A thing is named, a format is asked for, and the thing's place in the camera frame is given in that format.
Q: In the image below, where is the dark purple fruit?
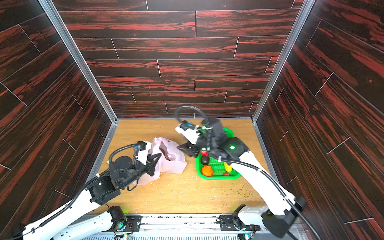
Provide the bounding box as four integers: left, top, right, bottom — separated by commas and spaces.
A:
201, 156, 210, 166

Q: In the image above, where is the pink printed plastic bag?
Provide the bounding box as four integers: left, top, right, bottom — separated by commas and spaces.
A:
138, 137, 187, 186

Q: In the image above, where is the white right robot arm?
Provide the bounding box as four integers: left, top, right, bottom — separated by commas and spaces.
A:
176, 117, 321, 240

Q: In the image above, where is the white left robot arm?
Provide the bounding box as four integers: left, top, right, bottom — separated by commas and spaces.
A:
23, 154, 162, 240

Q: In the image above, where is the orange fake fruit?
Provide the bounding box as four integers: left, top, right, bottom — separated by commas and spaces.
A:
201, 166, 214, 177

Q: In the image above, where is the green plastic basket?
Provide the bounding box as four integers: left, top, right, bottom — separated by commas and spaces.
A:
195, 127, 242, 181

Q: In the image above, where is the small yellow banana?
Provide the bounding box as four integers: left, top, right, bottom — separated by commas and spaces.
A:
224, 163, 233, 173

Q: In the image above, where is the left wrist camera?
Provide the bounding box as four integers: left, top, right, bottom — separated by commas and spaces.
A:
135, 141, 152, 165

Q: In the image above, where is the metal base rail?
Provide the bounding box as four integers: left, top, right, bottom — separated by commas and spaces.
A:
74, 213, 304, 240

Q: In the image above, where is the aluminium corner post right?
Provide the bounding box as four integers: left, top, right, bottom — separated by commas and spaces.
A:
253, 0, 316, 125

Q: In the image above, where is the aluminium corner post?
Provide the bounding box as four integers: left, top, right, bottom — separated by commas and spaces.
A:
253, 0, 316, 125
38, 0, 118, 124

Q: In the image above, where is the aluminium corner post left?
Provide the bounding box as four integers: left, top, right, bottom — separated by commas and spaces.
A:
38, 0, 118, 124

